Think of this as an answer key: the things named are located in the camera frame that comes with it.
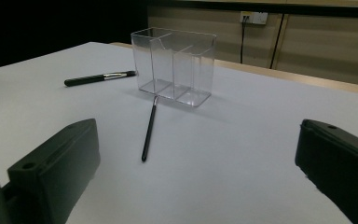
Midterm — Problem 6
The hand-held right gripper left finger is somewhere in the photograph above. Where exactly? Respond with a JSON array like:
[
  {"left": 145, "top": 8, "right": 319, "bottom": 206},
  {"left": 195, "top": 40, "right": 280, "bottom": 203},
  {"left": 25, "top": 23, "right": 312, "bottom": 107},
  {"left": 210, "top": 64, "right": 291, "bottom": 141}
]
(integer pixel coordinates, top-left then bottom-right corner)
[{"left": 7, "top": 118, "right": 102, "bottom": 224}]

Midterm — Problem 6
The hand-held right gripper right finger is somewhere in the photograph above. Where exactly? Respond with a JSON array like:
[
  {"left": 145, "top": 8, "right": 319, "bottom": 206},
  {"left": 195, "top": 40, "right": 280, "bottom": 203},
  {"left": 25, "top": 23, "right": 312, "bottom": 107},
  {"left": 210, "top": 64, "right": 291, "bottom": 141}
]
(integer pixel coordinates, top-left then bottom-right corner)
[{"left": 295, "top": 119, "right": 358, "bottom": 224}]

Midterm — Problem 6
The thick black makeup brush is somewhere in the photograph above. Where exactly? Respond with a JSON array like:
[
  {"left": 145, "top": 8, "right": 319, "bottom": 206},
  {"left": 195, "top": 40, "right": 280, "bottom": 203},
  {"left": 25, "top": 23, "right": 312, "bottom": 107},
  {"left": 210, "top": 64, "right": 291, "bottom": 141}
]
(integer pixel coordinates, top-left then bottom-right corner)
[{"left": 63, "top": 70, "right": 137, "bottom": 88}]

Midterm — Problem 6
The clear plastic organizer box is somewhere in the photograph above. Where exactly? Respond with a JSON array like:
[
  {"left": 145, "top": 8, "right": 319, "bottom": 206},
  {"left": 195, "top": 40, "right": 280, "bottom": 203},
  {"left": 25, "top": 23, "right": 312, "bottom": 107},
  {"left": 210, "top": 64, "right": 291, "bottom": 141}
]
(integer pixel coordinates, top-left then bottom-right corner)
[{"left": 131, "top": 27, "right": 217, "bottom": 108}]

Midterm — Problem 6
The black pen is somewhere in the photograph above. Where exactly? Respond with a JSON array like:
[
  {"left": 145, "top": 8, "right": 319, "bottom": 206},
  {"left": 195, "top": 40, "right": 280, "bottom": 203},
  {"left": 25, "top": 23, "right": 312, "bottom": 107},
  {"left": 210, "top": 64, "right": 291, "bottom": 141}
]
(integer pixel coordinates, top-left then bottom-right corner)
[{"left": 141, "top": 95, "right": 159, "bottom": 163}]

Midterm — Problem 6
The black wall cable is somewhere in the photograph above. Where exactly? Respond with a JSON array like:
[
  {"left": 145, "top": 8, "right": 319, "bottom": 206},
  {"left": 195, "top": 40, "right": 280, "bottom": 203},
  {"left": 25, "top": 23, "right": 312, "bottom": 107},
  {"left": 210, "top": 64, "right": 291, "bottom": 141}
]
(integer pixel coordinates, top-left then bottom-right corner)
[{"left": 268, "top": 13, "right": 285, "bottom": 70}]

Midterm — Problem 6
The black power cable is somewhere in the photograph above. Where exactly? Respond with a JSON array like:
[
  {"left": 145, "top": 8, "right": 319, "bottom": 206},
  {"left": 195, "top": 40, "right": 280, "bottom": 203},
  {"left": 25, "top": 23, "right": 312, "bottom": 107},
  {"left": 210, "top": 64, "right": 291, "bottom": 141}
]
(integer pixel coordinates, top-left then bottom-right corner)
[{"left": 240, "top": 16, "right": 250, "bottom": 65}]

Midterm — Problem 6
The white wall socket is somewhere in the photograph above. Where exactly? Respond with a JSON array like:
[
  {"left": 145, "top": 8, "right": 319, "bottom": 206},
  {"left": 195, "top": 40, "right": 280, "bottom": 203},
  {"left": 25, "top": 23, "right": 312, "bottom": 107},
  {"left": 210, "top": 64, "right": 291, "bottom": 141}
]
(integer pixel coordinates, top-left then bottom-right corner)
[{"left": 239, "top": 10, "right": 269, "bottom": 25}]

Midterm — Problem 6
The black horizontal frame bar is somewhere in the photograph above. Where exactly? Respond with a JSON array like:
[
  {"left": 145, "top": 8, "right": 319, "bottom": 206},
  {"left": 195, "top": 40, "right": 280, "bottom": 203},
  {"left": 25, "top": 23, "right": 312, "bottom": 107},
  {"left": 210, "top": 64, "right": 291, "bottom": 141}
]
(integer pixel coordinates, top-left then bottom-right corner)
[{"left": 147, "top": 2, "right": 358, "bottom": 19}]

